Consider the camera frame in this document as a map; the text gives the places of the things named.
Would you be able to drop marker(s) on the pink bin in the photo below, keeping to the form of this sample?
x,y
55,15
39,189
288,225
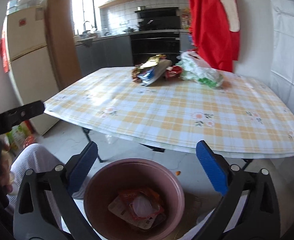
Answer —
x,y
99,185

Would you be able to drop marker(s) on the white and pink wall cloth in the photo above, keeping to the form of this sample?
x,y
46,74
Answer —
x,y
292,55

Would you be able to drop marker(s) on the red hanging cloth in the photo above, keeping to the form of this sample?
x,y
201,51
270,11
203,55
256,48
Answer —
x,y
3,52

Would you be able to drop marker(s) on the small steel pot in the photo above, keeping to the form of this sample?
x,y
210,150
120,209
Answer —
x,y
142,8

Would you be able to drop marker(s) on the small red wrapper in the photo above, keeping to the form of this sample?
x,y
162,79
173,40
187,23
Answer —
x,y
174,71

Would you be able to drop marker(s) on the red fridge sticker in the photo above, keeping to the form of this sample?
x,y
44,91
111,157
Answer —
x,y
23,22

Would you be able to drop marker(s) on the yellow checked tablecloth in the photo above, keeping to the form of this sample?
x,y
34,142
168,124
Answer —
x,y
162,110

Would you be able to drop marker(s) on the person's left hand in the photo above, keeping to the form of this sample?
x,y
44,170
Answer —
x,y
7,175

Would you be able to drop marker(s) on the silver blue snack bag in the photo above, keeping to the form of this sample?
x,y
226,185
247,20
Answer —
x,y
154,75

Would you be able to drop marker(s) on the brown red crumpled wrapper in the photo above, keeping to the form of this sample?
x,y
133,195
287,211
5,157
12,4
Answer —
x,y
135,76

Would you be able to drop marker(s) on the clear orange-edged packet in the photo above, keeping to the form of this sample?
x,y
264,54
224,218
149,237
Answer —
x,y
142,203

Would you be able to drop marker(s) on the paper fridge note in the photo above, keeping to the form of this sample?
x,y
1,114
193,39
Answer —
x,y
39,13

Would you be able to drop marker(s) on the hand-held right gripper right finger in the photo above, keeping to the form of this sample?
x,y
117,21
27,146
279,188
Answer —
x,y
212,170

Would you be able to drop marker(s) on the red apron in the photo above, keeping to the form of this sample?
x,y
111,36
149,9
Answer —
x,y
207,25

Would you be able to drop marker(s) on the kitchen faucet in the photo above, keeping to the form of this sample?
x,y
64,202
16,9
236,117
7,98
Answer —
x,y
87,26

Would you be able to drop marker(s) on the kitchen window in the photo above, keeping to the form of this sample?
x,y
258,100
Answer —
x,y
83,7

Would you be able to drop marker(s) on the white green-print plastic bag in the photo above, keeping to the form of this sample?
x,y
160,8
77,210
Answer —
x,y
199,70

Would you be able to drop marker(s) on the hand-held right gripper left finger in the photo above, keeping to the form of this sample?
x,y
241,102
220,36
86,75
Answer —
x,y
83,165

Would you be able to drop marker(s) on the lidded steel pot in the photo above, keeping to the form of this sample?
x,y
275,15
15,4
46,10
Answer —
x,y
130,30

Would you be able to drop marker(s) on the beige refrigerator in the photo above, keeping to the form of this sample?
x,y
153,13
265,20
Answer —
x,y
29,67

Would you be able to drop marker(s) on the wooden door frame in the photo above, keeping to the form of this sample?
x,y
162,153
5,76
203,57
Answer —
x,y
62,42

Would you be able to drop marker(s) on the gold foil wrapper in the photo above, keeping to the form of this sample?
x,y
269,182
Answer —
x,y
153,60

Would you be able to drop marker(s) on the grey kitchen counter cabinets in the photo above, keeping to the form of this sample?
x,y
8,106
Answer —
x,y
104,52

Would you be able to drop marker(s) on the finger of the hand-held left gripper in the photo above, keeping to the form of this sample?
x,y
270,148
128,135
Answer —
x,y
24,113

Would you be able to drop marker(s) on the green printed bag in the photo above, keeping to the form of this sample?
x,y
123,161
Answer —
x,y
18,135

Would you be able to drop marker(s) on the person's leg white trousers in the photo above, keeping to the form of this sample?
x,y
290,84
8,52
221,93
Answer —
x,y
34,160

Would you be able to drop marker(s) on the white barcode packet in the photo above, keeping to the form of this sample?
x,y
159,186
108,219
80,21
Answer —
x,y
123,211

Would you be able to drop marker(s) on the white kitchen appliance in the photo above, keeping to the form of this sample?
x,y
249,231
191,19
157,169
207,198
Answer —
x,y
105,32

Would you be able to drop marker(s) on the black oven stove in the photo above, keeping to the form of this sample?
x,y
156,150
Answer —
x,y
154,47

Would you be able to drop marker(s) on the condiment shelf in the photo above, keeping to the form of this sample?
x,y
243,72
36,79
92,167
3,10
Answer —
x,y
185,18

